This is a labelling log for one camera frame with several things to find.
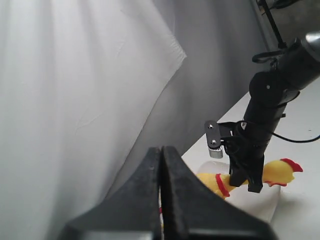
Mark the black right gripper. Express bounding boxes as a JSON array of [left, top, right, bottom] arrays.
[[218, 120, 271, 193]]

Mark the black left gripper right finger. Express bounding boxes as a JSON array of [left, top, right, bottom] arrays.
[[161, 146, 277, 240]]

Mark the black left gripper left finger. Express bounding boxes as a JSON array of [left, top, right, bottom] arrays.
[[58, 147, 162, 240]]

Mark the yellow rubber chicken toy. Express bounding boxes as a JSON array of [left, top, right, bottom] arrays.
[[196, 158, 304, 199]]

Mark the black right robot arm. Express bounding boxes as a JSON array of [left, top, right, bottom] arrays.
[[219, 31, 320, 193]]

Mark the white square plate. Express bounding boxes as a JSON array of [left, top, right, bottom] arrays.
[[197, 161, 281, 223]]

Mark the grey backdrop cloth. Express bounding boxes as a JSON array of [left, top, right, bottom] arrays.
[[0, 0, 265, 240]]

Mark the black stand pole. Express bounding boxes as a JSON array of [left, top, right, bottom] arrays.
[[256, 0, 287, 49]]

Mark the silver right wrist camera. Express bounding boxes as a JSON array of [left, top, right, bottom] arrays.
[[204, 120, 223, 159]]

